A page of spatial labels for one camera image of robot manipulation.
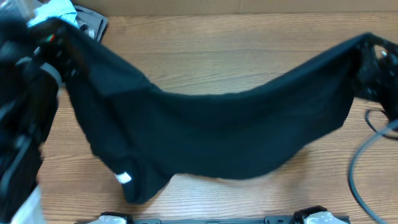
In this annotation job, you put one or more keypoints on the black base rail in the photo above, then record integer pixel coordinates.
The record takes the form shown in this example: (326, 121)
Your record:
(281, 219)

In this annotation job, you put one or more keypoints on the grey folded t-shirt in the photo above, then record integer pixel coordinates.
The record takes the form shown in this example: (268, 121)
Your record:
(91, 23)

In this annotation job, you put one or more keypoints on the light blue folded t-shirt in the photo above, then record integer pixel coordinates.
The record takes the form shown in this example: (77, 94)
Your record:
(61, 9)

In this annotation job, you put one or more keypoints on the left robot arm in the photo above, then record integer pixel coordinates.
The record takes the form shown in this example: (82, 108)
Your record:
(34, 66)

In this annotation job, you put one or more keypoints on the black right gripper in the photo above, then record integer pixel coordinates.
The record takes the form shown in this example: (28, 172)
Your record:
(368, 62)

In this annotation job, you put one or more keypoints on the black t-shirt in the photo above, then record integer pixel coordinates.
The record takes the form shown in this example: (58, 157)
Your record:
(149, 135)

